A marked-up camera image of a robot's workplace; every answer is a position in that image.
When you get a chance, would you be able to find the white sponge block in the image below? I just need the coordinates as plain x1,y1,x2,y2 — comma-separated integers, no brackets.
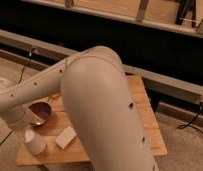
55,126,76,149

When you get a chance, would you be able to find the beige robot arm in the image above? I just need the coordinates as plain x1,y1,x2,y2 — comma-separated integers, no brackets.
0,46,159,171

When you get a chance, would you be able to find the black cable on floor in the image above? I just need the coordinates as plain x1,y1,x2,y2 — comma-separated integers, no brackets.
0,47,37,152

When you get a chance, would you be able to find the dark purple bowl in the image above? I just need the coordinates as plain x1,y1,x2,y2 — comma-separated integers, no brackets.
29,102,52,126

